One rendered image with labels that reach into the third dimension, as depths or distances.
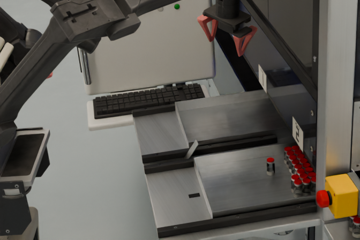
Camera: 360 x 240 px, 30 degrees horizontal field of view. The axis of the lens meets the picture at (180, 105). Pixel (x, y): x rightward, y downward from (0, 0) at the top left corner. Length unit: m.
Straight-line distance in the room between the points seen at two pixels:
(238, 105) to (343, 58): 0.78
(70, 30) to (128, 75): 1.28
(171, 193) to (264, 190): 0.25
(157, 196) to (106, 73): 0.80
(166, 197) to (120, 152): 1.91
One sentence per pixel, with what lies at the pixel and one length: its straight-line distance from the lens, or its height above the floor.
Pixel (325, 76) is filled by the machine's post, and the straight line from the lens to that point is 1.49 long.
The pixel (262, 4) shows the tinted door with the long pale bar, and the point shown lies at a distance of 1.99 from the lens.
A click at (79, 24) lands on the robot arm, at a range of 1.24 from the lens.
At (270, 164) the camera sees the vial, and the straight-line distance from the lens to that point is 1.83.
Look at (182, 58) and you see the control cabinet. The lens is 2.50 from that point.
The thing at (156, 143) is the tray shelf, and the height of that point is 0.88.
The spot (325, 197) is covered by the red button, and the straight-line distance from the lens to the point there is 1.56.
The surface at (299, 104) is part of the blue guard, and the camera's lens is 1.71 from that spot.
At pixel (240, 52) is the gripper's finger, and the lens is 1.65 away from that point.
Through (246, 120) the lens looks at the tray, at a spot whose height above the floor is 0.88.
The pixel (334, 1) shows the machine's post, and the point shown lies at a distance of 1.42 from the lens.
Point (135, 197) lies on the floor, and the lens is 3.33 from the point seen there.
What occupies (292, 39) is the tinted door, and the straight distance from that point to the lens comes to 1.73.
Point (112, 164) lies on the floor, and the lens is 3.60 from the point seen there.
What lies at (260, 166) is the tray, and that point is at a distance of 1.89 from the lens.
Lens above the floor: 1.93
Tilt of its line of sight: 28 degrees down
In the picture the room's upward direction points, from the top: 5 degrees counter-clockwise
